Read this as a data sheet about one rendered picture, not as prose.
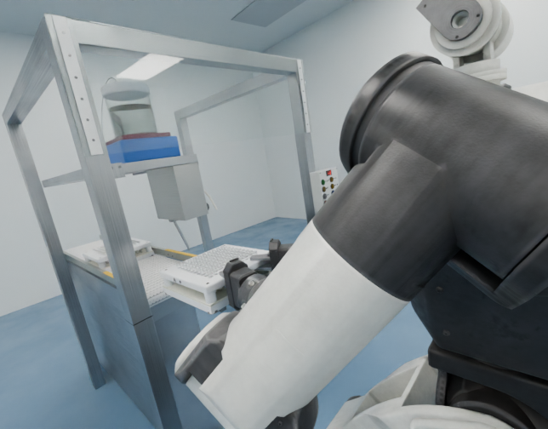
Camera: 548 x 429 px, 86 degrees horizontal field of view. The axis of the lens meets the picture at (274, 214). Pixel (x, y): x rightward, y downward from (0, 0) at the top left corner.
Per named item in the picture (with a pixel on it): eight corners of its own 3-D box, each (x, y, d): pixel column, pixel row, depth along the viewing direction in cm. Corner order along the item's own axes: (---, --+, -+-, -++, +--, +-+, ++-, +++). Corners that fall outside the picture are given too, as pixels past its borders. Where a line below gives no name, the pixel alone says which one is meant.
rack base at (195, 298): (163, 293, 86) (162, 285, 86) (229, 262, 103) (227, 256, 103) (212, 314, 69) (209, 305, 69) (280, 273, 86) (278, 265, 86)
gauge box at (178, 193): (209, 213, 113) (198, 162, 109) (185, 220, 106) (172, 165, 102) (180, 212, 128) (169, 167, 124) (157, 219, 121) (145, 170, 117)
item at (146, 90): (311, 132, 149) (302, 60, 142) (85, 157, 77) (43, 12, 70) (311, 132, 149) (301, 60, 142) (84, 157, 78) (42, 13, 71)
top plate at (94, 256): (152, 245, 145) (151, 241, 145) (98, 264, 128) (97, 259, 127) (133, 241, 162) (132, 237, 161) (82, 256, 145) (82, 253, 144)
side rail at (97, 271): (144, 296, 98) (141, 287, 97) (139, 298, 97) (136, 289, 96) (57, 251, 189) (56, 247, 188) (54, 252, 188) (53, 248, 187)
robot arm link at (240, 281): (212, 266, 66) (241, 280, 57) (248, 253, 71) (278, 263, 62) (222, 317, 69) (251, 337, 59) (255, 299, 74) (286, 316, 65)
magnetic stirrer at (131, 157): (185, 155, 109) (179, 130, 107) (125, 163, 94) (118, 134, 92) (160, 161, 122) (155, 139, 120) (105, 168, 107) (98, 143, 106)
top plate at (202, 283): (159, 277, 85) (157, 271, 85) (225, 248, 102) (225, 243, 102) (207, 295, 68) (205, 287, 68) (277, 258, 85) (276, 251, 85)
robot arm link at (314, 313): (235, 542, 22) (452, 350, 16) (127, 408, 25) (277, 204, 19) (282, 427, 33) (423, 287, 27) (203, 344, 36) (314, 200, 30)
